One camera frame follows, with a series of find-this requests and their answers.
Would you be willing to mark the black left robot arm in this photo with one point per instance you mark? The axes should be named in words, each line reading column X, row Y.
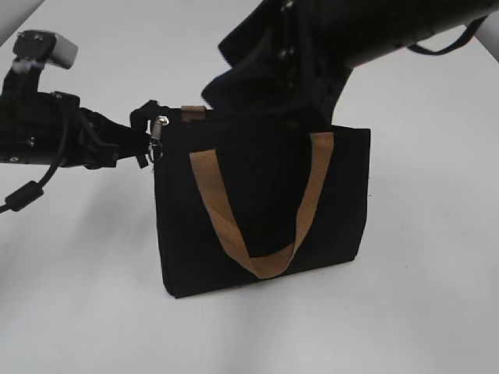
column 46, row 128

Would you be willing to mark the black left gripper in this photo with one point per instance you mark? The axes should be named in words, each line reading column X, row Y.
column 94, row 142

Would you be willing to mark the black tote bag tan handles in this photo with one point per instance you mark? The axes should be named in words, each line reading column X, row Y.
column 240, row 200

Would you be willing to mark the silver zipper pull clasp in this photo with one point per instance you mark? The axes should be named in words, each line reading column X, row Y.
column 155, row 149

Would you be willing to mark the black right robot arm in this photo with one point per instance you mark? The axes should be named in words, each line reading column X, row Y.
column 352, row 33

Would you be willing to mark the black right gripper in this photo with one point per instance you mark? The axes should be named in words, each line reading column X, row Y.
column 277, row 66

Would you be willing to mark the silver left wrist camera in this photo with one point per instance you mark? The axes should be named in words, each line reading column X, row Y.
column 45, row 47

